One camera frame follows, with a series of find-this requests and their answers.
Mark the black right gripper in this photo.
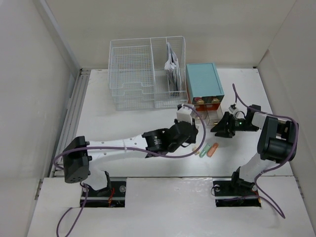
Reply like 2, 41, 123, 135
210, 111, 258, 138

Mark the grey setup guide booklet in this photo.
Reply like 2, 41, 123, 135
164, 42, 182, 91

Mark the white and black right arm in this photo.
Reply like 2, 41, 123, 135
210, 104, 299, 196

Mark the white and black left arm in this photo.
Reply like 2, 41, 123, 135
62, 119, 198, 196

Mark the orange highlighter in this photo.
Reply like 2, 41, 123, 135
206, 143, 219, 157

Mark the green highlighter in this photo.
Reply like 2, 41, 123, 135
199, 143, 212, 158

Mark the teal mini drawer cabinet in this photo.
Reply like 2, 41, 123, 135
186, 63, 225, 112

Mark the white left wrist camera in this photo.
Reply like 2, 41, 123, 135
176, 104, 193, 125

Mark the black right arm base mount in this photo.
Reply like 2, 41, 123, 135
212, 171, 261, 207

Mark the white wire mesh organizer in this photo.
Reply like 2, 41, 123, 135
108, 36, 188, 111

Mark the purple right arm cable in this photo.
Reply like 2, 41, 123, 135
232, 83, 300, 219

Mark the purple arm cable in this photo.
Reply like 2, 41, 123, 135
53, 103, 207, 237
232, 83, 300, 219

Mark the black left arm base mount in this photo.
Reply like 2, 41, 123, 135
79, 171, 127, 208

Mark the aluminium rail frame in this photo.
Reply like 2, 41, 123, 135
50, 68, 91, 177

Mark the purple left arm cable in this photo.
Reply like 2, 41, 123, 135
53, 103, 207, 237

